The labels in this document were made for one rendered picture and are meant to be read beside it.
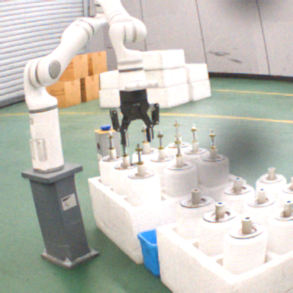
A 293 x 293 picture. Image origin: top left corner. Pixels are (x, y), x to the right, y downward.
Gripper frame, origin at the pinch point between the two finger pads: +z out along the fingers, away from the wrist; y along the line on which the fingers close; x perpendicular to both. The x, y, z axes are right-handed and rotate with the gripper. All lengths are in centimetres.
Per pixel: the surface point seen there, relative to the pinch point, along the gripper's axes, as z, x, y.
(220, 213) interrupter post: 8.8, 42.8, 1.6
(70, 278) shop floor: 35.1, 8.0, 29.7
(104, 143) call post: 7.8, -37.0, -2.9
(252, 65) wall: 13, -418, -384
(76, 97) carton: 27, -390, -95
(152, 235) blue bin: 24.9, 10.4, 3.0
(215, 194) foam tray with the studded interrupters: 18.5, 8.5, -19.0
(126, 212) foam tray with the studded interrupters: 18.2, 4.8, 7.7
